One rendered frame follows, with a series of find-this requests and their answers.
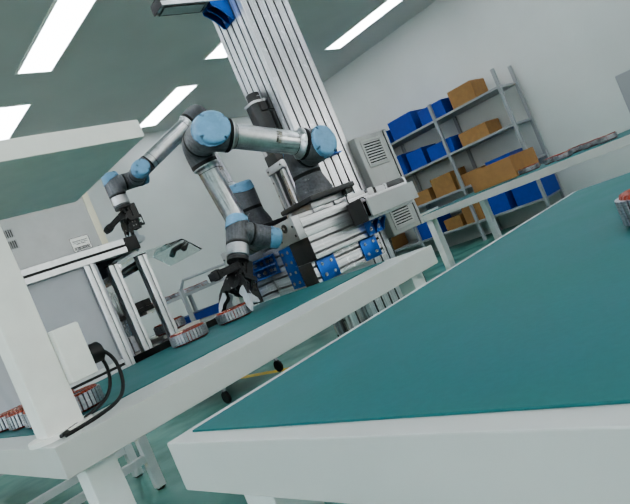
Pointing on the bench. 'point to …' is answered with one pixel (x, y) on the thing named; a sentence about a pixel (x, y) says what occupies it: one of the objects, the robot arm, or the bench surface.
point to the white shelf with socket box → (67, 353)
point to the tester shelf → (103, 255)
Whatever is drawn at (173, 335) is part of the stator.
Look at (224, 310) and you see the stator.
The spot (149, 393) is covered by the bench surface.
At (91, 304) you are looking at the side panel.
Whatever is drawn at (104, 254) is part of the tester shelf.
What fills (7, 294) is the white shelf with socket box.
